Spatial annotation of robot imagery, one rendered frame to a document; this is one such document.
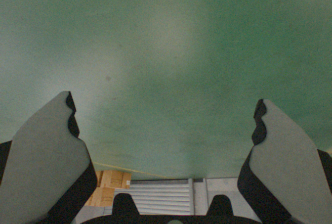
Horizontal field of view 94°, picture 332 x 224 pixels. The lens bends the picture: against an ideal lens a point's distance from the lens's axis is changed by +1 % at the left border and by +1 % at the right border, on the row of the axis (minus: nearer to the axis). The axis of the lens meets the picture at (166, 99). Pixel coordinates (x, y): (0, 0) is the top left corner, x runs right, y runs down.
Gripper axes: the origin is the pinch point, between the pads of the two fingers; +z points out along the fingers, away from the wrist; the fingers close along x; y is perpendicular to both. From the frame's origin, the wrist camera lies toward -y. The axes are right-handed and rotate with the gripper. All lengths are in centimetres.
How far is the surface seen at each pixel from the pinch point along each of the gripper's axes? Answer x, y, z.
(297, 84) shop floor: 57, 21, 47
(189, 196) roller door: 82, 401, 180
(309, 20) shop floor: 39, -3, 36
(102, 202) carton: -99, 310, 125
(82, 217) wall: -233, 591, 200
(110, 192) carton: -90, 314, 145
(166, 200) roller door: 27, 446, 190
